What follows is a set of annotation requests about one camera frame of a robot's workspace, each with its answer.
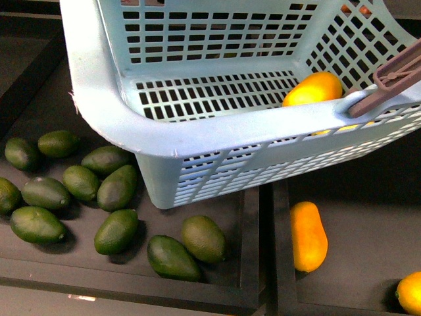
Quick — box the green avocado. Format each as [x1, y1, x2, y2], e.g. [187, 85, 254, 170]
[81, 145, 134, 176]
[37, 130, 80, 158]
[10, 206, 67, 244]
[62, 165, 100, 201]
[1, 178, 22, 215]
[147, 235, 201, 282]
[94, 209, 138, 255]
[21, 177, 71, 210]
[97, 165, 137, 212]
[181, 215, 227, 264]
[5, 138, 41, 172]

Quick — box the brown basket handle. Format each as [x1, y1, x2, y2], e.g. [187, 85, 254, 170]
[348, 39, 420, 118]

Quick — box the black fruit display shelf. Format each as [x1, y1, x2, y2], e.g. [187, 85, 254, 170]
[0, 11, 421, 316]

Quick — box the yellow lemon on shelf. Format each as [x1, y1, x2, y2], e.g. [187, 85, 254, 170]
[395, 271, 420, 315]

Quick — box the orange mango on shelf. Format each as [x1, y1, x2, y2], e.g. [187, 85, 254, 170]
[290, 201, 328, 273]

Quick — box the light blue plastic basket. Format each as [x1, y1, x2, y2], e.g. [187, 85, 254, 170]
[60, 1, 420, 209]

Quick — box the yellow lemon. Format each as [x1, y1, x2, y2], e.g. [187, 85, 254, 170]
[282, 72, 343, 107]
[395, 271, 420, 315]

